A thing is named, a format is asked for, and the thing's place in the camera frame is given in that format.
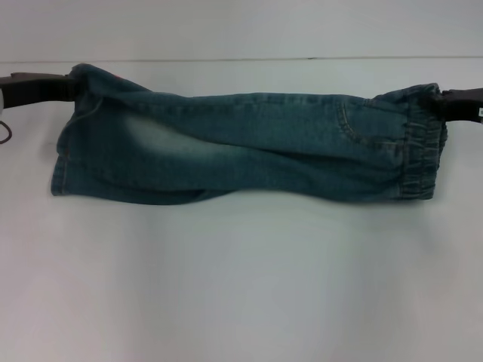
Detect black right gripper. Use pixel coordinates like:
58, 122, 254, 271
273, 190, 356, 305
432, 87, 483, 124

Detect blue denim shorts with print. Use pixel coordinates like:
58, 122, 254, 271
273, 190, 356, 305
48, 63, 451, 207

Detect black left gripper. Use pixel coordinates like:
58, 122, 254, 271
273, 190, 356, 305
0, 72, 82, 111

